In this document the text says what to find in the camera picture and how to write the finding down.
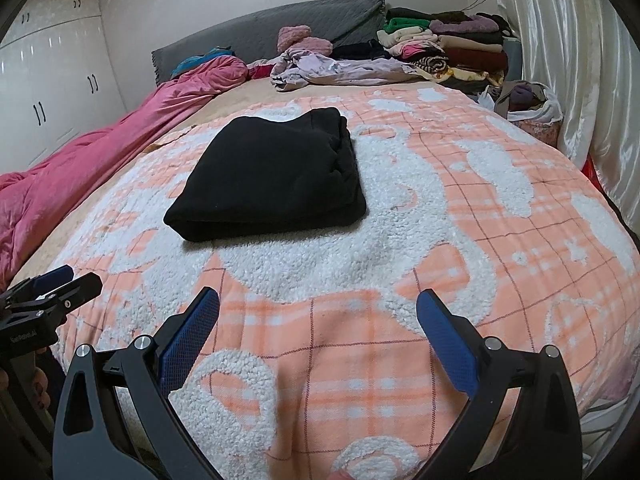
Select pink quilt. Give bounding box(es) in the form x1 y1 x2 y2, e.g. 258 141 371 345
0 55 248 291

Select pale pink knit garment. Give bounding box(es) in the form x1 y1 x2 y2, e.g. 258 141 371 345
295 36 333 57

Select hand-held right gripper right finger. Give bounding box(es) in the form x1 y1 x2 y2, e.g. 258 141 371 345
416 289 586 480

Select grey padded headboard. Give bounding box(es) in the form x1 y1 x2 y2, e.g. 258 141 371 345
151 0 387 86

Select black sweater with orange cuffs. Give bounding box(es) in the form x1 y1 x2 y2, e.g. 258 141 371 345
163 107 368 242

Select white plastic bag of clothes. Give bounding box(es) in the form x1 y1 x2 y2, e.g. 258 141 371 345
477 81 563 128

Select blue cloth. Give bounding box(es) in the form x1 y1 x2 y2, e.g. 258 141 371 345
170 46 236 78

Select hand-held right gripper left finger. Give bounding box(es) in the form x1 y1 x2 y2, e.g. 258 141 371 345
52 286 222 480

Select red fabric item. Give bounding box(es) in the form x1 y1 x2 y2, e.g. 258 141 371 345
580 155 608 191

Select white satin curtain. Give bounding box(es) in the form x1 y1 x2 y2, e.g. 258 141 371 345
500 0 640 221

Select pink fluffy cushion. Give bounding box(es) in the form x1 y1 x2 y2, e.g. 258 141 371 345
277 25 311 53

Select crumpled lilac garment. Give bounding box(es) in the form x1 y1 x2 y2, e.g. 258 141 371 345
270 49 416 92

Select white wardrobe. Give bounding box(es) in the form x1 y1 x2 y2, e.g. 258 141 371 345
0 0 128 176

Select peach plaid fleece blanket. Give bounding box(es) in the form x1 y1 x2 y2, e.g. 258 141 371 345
47 85 640 480

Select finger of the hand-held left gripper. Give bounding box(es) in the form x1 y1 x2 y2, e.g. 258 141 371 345
7 265 76 301
0 272 103 321

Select person's left hand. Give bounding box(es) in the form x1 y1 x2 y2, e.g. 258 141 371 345
27 362 52 413

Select grey blue pillow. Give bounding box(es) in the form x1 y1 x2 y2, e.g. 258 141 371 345
502 37 523 81

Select stack of folded clothes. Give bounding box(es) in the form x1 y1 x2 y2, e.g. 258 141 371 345
376 7 511 93

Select black folded garment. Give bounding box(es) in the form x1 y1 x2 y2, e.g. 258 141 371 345
330 40 388 61

